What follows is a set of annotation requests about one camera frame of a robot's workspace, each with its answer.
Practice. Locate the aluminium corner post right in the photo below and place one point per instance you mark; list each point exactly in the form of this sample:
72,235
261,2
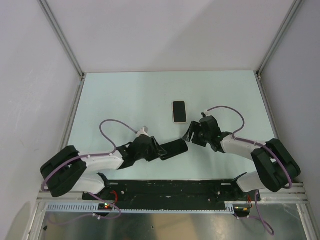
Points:
280,34

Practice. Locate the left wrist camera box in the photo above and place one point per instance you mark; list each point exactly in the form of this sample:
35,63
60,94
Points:
143,131

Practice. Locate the aluminium corner post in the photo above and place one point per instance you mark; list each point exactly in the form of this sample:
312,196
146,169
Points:
280,34
50,16

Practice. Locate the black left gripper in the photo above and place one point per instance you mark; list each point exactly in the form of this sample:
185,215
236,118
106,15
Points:
157,151

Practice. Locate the grey slotted cable duct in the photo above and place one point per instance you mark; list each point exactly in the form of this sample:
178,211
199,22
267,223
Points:
95,207

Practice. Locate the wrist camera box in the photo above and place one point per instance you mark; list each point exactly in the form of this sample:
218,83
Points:
143,131
205,114

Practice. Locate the pink silicone phone case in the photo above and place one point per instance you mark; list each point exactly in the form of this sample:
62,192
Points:
179,123

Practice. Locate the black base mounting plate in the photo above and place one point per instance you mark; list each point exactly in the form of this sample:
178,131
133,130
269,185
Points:
168,192

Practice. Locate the black smartphone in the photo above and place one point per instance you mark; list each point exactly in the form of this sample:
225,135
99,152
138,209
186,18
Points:
179,112

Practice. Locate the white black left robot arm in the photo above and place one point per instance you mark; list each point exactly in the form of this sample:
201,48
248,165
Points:
69,171

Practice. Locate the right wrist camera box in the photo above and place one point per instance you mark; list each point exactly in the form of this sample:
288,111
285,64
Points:
205,114

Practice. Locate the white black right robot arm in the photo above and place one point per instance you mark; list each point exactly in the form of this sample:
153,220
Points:
275,167

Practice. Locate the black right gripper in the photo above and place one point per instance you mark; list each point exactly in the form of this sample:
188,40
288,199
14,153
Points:
195,127

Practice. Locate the aluminium corner post left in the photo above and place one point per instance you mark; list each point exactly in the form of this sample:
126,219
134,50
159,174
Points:
50,16

